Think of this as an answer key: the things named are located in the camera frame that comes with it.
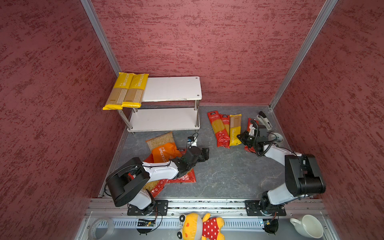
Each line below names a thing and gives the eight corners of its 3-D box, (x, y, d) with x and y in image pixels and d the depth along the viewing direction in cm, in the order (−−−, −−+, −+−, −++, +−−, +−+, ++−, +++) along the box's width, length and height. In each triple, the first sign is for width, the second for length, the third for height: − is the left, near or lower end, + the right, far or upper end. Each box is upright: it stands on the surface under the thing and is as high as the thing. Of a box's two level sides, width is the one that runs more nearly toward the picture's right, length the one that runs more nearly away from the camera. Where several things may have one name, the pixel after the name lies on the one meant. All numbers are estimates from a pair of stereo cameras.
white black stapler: (266, 130, 108) (268, 126, 105) (256, 115, 118) (258, 111, 114) (270, 129, 109) (273, 125, 105) (260, 115, 118) (262, 110, 115)
